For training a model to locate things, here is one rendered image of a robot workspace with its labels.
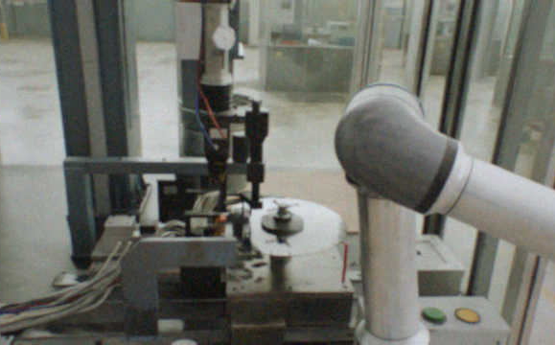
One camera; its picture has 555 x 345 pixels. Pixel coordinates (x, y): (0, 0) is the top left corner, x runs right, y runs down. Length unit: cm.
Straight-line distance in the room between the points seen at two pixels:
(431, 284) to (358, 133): 74
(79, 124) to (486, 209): 141
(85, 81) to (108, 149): 23
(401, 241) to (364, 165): 20
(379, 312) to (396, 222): 15
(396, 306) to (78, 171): 98
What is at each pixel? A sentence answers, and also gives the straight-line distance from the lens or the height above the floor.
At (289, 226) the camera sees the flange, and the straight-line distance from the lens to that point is 125.
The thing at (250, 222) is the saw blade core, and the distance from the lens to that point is 129.
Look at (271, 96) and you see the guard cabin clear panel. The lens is 227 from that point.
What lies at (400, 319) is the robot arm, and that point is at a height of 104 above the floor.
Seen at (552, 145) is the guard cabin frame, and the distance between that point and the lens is 104.
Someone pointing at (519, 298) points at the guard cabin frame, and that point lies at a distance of 116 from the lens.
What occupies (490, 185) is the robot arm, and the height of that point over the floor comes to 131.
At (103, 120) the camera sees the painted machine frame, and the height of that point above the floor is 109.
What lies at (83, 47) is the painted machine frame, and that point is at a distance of 168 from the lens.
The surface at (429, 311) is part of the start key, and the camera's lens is 111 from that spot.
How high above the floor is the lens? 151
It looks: 20 degrees down
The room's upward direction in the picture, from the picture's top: 2 degrees clockwise
